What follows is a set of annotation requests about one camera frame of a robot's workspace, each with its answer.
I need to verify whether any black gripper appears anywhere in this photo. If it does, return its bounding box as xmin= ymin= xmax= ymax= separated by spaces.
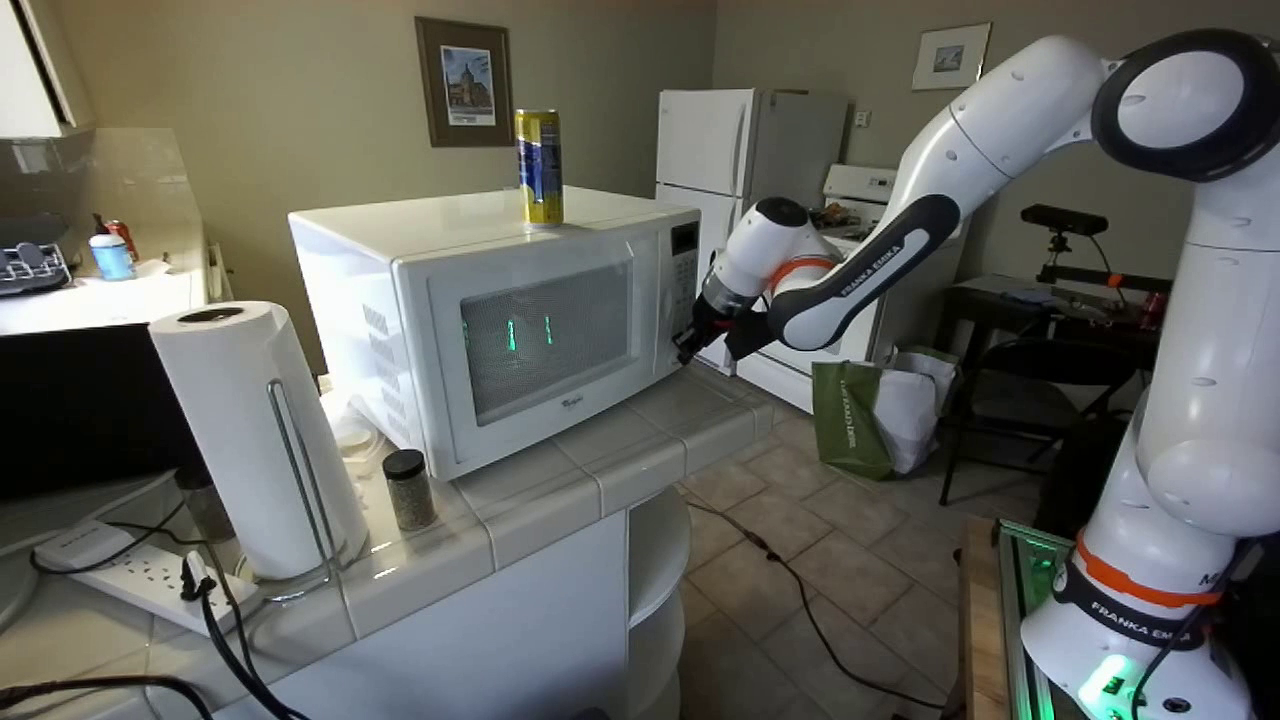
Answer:
xmin=671 ymin=283 xmax=773 ymax=370

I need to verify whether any white microwave door with window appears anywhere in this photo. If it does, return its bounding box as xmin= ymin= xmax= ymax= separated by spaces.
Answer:
xmin=405 ymin=223 xmax=669 ymax=485

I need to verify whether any white microwave body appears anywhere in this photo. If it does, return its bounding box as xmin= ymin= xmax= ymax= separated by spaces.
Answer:
xmin=286 ymin=182 xmax=706 ymax=485

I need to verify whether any white refrigerator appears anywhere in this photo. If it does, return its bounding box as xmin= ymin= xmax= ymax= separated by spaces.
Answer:
xmin=651 ymin=86 xmax=851 ymax=382

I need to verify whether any white plastic bag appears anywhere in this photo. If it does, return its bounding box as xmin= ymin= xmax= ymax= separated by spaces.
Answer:
xmin=871 ymin=348 xmax=960 ymax=482

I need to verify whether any white kitchen stove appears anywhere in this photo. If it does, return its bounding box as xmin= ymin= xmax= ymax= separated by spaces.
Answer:
xmin=697 ymin=159 xmax=899 ymax=418

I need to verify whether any yellow and blue can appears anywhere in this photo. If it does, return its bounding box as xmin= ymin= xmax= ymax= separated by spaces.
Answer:
xmin=511 ymin=105 xmax=569 ymax=233

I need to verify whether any white tiled kitchen counter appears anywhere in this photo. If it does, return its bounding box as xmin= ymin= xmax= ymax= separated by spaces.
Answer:
xmin=0 ymin=359 xmax=775 ymax=720

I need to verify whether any small dark-lidded shaker jar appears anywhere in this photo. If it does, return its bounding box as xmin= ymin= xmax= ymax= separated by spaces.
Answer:
xmin=381 ymin=450 xmax=441 ymax=537

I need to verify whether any black metal work table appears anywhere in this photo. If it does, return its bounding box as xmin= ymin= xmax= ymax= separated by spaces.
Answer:
xmin=934 ymin=258 xmax=1177 ymax=511

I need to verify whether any wooden robot mounting table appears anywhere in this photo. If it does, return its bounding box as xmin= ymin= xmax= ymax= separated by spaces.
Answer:
xmin=956 ymin=518 xmax=1034 ymax=720

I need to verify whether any white paper towel roll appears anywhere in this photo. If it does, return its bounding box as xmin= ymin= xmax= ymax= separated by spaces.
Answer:
xmin=150 ymin=295 xmax=372 ymax=586

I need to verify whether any white power strip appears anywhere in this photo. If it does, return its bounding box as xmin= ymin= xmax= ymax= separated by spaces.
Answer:
xmin=31 ymin=518 xmax=263 ymax=641

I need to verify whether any black flat monitor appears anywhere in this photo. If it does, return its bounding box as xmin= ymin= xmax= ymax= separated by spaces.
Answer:
xmin=0 ymin=320 xmax=211 ymax=505

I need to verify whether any long black floor cable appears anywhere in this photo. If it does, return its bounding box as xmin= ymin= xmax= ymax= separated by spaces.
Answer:
xmin=676 ymin=494 xmax=960 ymax=715

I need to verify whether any dark framed wall picture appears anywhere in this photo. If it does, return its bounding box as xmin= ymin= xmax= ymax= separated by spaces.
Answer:
xmin=414 ymin=11 xmax=520 ymax=154

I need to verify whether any light framed wall picture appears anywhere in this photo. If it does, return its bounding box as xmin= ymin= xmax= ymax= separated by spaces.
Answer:
xmin=912 ymin=22 xmax=998 ymax=97

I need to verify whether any black camera on tripod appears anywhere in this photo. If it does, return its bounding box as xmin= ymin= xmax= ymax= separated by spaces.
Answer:
xmin=1015 ymin=199 xmax=1115 ymax=293

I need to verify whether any green robot base plate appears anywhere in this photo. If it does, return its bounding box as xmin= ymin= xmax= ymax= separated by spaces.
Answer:
xmin=998 ymin=518 xmax=1071 ymax=720

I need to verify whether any metal wire towel holder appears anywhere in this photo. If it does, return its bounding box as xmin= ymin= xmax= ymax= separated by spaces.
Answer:
xmin=223 ymin=378 xmax=375 ymax=601

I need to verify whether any black plugged power cable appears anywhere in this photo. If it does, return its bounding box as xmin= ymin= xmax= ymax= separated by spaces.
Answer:
xmin=178 ymin=556 xmax=313 ymax=720

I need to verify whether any black wire basket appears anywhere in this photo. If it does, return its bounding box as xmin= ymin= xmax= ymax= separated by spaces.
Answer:
xmin=0 ymin=238 xmax=74 ymax=300

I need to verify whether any thin black counter cable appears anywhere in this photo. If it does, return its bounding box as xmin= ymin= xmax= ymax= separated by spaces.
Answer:
xmin=0 ymin=671 xmax=217 ymax=720

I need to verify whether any window with dark frame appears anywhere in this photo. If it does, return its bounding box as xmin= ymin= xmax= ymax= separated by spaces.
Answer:
xmin=0 ymin=0 xmax=81 ymax=140

